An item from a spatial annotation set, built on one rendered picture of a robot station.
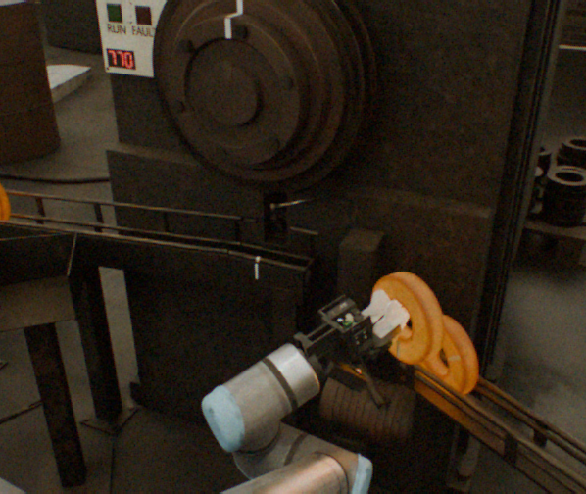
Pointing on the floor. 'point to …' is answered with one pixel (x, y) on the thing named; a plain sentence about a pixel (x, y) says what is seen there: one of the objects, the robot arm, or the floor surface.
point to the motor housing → (367, 419)
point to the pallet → (565, 203)
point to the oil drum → (6, 84)
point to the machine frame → (353, 208)
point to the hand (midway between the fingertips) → (406, 309)
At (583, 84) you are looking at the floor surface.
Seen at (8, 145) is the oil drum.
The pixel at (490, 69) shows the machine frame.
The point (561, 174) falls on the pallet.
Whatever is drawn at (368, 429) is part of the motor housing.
